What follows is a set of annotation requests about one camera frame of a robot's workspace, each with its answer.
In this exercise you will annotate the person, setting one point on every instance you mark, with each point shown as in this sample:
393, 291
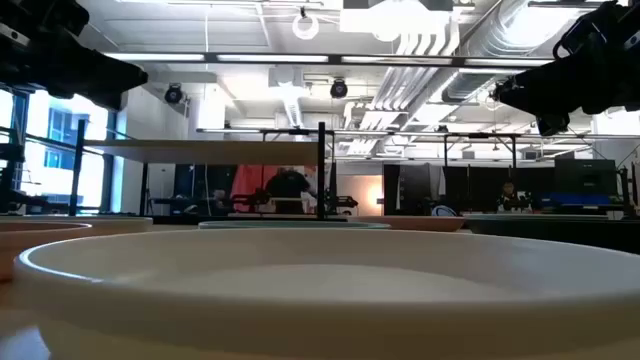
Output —
509, 192
218, 197
287, 190

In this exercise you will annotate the black metal frame rig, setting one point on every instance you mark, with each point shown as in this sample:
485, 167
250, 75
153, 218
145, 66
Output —
480, 135

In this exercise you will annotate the terracotta pink plate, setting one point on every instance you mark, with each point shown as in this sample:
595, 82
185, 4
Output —
30, 245

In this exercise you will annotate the large bright window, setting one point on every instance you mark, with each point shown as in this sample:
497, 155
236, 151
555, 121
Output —
95, 180

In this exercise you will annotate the white ceiling pipe bundle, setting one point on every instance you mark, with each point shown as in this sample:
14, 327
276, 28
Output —
400, 90

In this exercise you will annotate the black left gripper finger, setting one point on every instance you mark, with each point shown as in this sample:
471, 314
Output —
112, 72
90, 92

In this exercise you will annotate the large white plate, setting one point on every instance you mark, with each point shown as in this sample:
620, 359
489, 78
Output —
320, 310

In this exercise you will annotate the blue panel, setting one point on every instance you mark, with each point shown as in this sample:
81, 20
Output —
575, 199

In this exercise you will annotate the orange curtain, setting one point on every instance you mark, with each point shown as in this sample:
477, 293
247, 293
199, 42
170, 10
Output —
247, 182

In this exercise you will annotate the round silver ventilation duct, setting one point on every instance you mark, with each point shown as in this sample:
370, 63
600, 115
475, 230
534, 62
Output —
475, 82

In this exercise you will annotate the black monitor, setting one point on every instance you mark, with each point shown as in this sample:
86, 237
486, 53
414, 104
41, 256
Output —
585, 177

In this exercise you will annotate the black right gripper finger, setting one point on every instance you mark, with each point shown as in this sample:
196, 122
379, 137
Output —
540, 92
552, 125

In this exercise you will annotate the long ceiling light bar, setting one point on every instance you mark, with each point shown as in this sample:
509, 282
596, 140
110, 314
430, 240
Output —
270, 58

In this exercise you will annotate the pale blue plate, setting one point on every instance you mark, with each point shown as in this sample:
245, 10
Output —
295, 225

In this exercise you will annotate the black partition panel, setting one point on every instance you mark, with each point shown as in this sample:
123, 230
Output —
415, 187

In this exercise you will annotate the salmon pink plate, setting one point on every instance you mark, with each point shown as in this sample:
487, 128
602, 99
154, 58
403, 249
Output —
415, 223

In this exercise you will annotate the wooden shelf with black legs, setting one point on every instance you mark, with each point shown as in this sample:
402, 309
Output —
200, 151

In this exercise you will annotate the cream plate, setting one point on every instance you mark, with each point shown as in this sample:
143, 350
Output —
120, 224

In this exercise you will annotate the black background robot arm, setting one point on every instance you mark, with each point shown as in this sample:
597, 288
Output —
345, 202

